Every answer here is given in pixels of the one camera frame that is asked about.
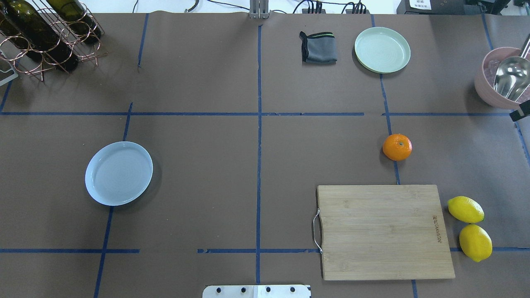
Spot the orange fruit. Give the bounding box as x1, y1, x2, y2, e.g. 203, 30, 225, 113
382, 134, 412, 161

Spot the light blue plate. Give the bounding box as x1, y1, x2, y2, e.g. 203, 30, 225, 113
84, 141, 154, 206

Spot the light green plate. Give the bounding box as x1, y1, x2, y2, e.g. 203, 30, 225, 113
354, 27, 412, 74

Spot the metal scoop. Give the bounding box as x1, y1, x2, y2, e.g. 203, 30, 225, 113
493, 35, 530, 102

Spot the pink bowl with ice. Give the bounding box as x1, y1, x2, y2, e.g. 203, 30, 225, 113
475, 47, 530, 110

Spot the yellow lemon near board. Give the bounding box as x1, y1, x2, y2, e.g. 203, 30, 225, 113
447, 196, 485, 224

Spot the yellow lemon outer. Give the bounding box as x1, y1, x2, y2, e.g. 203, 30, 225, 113
458, 224, 493, 262

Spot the black computer box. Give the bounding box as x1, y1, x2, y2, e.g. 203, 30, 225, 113
396, 0, 465, 15

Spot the wooden cutting board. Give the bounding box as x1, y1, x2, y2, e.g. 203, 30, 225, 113
316, 185, 455, 281

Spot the grey folded cloth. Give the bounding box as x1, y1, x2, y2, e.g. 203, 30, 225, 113
299, 31, 337, 65

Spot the green wine bottle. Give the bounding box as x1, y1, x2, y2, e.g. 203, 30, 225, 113
1, 0, 78, 73
47, 0, 102, 45

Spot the aluminium frame post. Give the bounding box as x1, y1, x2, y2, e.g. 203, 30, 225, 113
248, 0, 270, 19

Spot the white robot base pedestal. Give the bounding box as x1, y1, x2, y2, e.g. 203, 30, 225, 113
202, 284, 312, 298

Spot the copper wire bottle rack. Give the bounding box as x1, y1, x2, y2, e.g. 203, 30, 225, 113
1, 0, 108, 81

